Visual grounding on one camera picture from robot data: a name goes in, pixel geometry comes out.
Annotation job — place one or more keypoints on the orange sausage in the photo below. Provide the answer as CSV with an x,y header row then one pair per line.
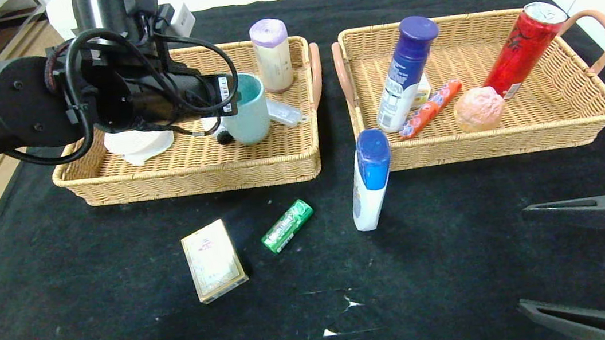
x,y
431,109

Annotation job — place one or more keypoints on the tall red drink can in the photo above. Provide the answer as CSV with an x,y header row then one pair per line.
x,y
519,56

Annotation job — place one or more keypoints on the indigo capped drink bottle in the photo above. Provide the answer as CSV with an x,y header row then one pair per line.
x,y
400,94

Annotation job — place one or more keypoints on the translucent grey toothbrush case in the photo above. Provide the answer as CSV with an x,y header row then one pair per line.
x,y
287,114

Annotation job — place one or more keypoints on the small white milk carton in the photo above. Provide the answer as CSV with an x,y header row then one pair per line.
x,y
423,94

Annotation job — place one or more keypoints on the wicker basket holding food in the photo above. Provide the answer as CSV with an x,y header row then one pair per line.
x,y
560,103

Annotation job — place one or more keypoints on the white brush black tip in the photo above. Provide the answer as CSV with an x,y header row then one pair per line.
x,y
225,138

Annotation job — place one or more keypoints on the teal mug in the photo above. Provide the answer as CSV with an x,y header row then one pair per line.
x,y
253,118

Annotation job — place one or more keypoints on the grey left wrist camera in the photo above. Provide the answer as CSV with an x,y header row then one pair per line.
x,y
183,20

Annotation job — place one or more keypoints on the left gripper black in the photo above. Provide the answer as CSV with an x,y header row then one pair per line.
x,y
225,94

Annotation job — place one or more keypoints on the black table cloth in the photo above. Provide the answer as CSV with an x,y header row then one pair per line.
x,y
466,277

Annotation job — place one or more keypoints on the white bottle bright blue cap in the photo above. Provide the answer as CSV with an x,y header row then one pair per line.
x,y
368,208

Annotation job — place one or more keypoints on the pink round bun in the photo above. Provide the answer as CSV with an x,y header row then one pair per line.
x,y
478,109

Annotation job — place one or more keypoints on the cream card box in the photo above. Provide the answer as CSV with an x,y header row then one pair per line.
x,y
212,259

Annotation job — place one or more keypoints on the purple lid cylinder container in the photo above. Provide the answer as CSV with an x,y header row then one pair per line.
x,y
273,64

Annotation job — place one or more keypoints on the green gum tube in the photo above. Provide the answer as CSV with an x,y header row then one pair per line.
x,y
286,227

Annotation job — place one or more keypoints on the wicker basket holding household items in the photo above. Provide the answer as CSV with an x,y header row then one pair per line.
x,y
193,172

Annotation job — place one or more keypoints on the small white paper scrap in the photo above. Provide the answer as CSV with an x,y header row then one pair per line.
x,y
330,333
352,303

